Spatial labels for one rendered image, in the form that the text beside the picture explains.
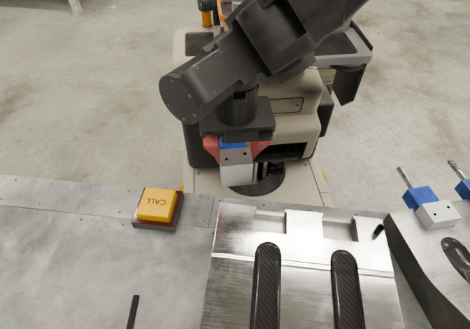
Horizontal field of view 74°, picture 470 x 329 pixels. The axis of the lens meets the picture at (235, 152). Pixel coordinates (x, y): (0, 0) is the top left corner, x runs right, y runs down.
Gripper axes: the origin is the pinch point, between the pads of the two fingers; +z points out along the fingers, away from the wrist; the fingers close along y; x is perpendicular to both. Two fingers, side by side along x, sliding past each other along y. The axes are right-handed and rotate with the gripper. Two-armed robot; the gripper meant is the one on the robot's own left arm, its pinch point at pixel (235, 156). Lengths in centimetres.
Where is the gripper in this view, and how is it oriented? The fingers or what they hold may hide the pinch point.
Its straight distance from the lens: 49.5
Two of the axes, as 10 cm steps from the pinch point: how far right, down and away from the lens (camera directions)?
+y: 9.9, -0.8, 0.9
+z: -0.1, 6.7, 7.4
